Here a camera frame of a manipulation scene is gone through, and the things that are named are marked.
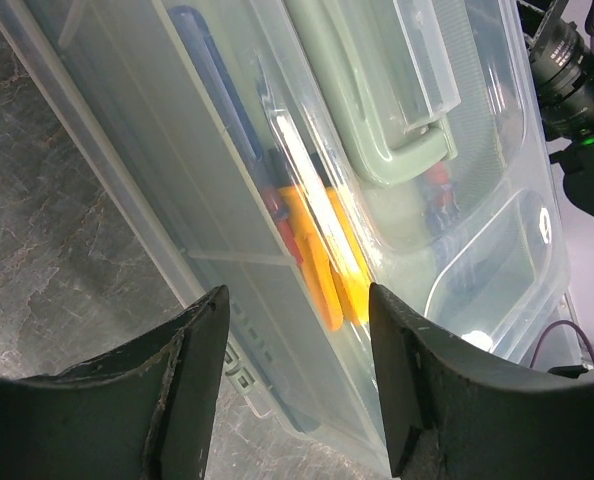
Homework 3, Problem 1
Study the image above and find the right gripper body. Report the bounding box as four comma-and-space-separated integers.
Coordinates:
517, 1, 594, 145

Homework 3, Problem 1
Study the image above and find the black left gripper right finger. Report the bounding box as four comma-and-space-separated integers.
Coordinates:
369, 284, 594, 479

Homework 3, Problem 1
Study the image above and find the yellow handled screwdriver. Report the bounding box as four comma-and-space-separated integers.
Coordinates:
326, 187, 371, 325

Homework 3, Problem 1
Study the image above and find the blue handled screwdriver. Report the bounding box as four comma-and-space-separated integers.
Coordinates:
169, 4, 308, 266

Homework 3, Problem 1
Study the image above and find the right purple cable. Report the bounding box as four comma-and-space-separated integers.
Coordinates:
530, 319, 594, 371

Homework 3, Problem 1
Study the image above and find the orange handled chisel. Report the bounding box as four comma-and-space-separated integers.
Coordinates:
278, 186, 344, 331

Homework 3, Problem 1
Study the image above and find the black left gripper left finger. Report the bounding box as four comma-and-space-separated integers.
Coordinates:
0, 286, 230, 479

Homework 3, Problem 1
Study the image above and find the green toolbox with clear lid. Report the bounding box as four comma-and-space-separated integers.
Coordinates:
0, 1, 569, 473

